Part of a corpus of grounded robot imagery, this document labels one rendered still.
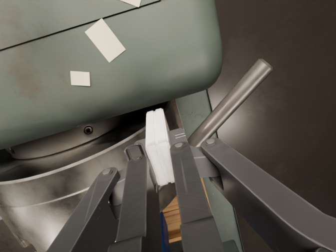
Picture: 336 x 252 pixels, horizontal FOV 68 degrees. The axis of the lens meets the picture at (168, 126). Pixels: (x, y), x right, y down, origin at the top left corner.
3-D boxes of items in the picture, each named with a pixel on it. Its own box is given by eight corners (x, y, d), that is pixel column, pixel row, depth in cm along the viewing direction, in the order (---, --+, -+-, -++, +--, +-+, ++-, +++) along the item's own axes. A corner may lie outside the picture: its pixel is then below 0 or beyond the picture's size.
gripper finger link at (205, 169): (173, 166, 14) (225, 151, 14) (167, 131, 18) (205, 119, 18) (180, 187, 14) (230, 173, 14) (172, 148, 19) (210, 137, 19)
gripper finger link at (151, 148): (169, 184, 16) (158, 187, 16) (163, 139, 23) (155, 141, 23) (156, 145, 15) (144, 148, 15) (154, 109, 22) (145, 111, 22)
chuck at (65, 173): (15, 124, 54) (-88, 222, 25) (152, 79, 58) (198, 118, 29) (23, 138, 55) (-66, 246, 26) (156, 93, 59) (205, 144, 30)
